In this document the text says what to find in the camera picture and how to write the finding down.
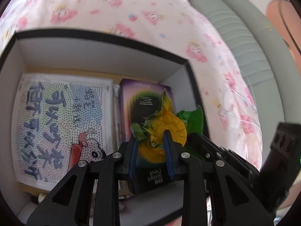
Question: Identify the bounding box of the pink cartoon print blanket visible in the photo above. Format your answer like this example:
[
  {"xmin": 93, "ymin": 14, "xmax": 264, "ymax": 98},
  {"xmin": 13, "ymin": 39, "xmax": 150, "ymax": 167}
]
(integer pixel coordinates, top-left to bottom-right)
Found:
[{"xmin": 1, "ymin": 0, "xmax": 262, "ymax": 168}]

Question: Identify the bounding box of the black Daphne shoe box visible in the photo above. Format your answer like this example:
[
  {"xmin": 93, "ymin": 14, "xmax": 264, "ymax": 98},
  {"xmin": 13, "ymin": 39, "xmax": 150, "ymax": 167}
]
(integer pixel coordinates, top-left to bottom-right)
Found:
[{"xmin": 1, "ymin": 29, "xmax": 203, "ymax": 225}]

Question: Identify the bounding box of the white charging cable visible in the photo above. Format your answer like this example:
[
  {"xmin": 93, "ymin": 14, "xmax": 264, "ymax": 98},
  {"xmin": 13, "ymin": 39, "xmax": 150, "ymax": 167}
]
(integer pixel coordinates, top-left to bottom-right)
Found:
[{"xmin": 222, "ymin": 87, "xmax": 263, "ymax": 135}]

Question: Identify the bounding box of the pixel bead art board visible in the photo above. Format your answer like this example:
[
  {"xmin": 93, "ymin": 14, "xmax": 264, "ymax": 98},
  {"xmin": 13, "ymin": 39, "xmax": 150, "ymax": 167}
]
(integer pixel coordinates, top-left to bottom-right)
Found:
[{"xmin": 11, "ymin": 73, "xmax": 113, "ymax": 191}]

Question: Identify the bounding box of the black camera module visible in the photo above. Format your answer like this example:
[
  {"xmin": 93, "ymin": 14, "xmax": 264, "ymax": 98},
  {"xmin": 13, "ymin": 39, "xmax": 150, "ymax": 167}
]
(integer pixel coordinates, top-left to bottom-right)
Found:
[{"xmin": 257, "ymin": 122, "xmax": 300, "ymax": 213}]

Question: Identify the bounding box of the colourful Smart Devil box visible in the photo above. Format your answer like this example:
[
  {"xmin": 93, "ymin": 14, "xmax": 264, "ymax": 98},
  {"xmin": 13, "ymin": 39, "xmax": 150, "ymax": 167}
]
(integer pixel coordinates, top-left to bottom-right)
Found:
[{"xmin": 118, "ymin": 79, "xmax": 186, "ymax": 195}]

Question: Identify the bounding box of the yellow green snack bag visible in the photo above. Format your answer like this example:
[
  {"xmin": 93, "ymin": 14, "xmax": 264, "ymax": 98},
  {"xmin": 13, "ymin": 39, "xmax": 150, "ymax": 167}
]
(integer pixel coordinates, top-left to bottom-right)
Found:
[{"xmin": 130, "ymin": 91, "xmax": 204, "ymax": 164}]

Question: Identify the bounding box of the grey upholstered headboard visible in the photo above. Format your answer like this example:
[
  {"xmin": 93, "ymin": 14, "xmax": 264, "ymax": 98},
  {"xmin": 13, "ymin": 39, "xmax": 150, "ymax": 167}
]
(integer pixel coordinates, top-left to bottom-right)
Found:
[{"xmin": 183, "ymin": 0, "xmax": 301, "ymax": 132}]

